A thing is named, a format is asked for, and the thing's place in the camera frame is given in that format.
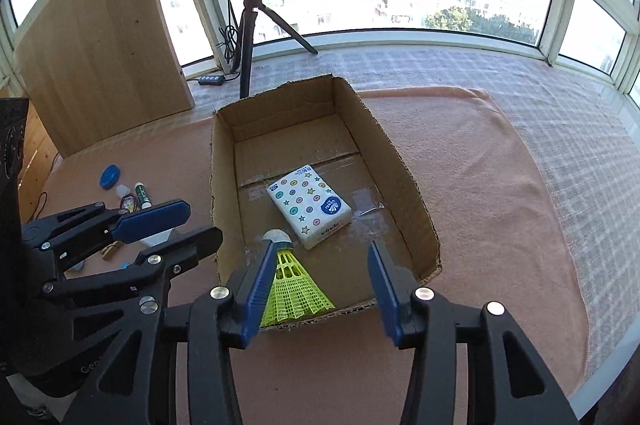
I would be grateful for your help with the plaid cloth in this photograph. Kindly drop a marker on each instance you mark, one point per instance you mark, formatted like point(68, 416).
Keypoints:
point(450, 70)

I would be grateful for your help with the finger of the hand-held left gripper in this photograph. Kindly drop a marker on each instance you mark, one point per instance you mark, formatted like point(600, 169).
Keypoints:
point(150, 221)
point(190, 250)

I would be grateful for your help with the black inline remote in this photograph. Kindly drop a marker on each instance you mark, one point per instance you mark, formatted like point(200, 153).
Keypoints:
point(210, 80)

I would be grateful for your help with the wooden slat panel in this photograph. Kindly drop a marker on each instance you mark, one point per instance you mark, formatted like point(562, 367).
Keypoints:
point(37, 155)

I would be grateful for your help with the white plastic cap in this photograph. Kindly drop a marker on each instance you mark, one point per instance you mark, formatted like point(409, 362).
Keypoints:
point(123, 191)

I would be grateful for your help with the cardboard box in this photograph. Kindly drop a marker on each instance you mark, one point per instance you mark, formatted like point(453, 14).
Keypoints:
point(310, 145)

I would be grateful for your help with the yellow shuttlecock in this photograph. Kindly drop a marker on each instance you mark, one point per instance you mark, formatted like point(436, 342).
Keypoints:
point(295, 285)

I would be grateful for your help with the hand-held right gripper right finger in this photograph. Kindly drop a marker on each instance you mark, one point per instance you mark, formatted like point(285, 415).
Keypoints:
point(387, 295)

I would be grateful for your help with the white dotted tissue pack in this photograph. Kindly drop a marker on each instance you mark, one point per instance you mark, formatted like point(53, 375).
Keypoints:
point(307, 205)

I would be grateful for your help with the wooden clothespin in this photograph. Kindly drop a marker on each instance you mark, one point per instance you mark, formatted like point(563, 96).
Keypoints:
point(111, 250)

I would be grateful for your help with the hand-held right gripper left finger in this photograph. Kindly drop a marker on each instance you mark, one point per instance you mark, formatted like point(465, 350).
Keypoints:
point(255, 290)

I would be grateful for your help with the green lip balm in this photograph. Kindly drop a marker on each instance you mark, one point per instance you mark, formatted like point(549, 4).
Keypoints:
point(142, 195)

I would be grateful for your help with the blue oval lid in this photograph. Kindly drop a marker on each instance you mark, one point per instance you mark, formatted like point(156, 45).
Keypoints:
point(110, 177)

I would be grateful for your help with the light wooden board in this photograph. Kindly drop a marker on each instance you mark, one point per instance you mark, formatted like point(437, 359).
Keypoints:
point(100, 45)

